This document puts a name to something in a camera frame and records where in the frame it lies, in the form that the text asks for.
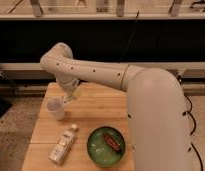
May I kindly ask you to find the brown snack bar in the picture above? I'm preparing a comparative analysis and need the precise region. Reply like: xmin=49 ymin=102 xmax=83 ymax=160
xmin=103 ymin=133 xmax=122 ymax=153

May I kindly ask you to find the wooden table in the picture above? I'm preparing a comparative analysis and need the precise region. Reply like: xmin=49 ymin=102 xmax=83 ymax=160
xmin=21 ymin=83 xmax=135 ymax=171

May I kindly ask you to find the black floor cable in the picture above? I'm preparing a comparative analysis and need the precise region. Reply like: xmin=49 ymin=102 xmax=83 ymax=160
xmin=177 ymin=76 xmax=205 ymax=171

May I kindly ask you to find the black hanging cable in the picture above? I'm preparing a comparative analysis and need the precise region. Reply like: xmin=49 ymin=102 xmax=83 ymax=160
xmin=117 ymin=10 xmax=141 ymax=64

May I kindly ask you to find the green bowl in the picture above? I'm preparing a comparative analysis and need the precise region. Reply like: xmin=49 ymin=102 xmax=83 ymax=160
xmin=87 ymin=126 xmax=125 ymax=168

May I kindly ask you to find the white plastic bottle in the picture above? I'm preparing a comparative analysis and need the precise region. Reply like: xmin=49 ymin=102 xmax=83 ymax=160
xmin=49 ymin=124 xmax=78 ymax=165

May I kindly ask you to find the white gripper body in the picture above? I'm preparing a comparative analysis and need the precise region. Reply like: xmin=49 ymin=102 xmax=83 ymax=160
xmin=56 ymin=77 xmax=79 ymax=96

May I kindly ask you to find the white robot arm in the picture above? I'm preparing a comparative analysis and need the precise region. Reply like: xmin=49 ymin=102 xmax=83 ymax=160
xmin=40 ymin=43 xmax=191 ymax=171

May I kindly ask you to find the translucent white ceramic cup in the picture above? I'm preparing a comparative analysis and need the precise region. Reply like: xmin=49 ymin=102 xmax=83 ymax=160
xmin=46 ymin=97 xmax=65 ymax=120

